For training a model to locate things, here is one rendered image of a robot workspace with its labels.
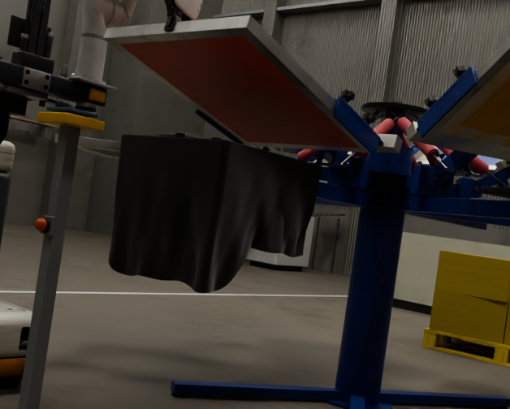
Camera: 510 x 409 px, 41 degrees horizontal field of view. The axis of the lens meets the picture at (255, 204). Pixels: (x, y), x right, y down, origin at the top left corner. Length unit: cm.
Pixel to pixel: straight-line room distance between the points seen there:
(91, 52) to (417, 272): 559
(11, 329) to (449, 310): 329
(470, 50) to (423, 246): 480
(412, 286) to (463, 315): 256
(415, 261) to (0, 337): 557
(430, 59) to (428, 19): 69
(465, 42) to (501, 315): 723
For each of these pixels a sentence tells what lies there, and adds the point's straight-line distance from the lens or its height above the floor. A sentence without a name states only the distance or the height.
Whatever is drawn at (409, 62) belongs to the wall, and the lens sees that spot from 1205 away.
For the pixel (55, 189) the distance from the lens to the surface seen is 195.
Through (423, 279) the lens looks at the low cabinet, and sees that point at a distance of 754.
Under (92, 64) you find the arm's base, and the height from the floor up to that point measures 120.
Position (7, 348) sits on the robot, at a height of 16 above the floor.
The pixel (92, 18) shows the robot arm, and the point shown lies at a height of 136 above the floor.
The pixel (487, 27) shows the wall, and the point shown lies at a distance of 1162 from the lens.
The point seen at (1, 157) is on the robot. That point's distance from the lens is 294.
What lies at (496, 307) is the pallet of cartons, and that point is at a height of 38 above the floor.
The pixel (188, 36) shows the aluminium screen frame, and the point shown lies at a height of 123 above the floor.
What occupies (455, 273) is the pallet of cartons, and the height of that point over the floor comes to 56.
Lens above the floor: 75
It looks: 1 degrees up
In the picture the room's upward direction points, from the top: 8 degrees clockwise
